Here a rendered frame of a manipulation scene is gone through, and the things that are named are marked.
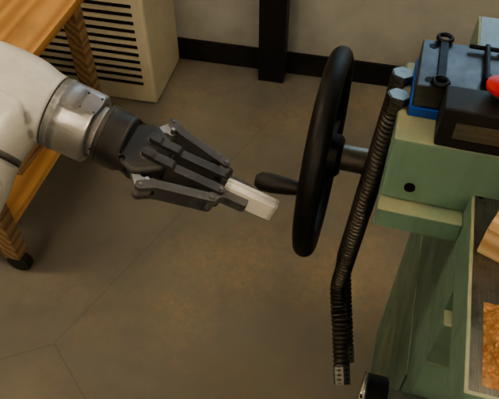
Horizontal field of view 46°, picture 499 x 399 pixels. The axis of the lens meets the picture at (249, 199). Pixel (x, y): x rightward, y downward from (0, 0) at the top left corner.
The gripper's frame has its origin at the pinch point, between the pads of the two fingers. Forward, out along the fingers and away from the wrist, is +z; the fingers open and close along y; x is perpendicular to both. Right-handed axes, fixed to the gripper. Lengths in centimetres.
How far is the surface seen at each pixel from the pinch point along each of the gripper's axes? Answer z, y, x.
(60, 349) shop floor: -21, 7, 94
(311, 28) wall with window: 7, 136, 63
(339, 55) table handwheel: 2.5, 13.9, -15.3
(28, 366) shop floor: -26, 1, 96
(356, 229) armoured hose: 14.9, 3.1, 0.4
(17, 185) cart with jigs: -52, 42, 86
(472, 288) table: 21.0, -12.2, -16.4
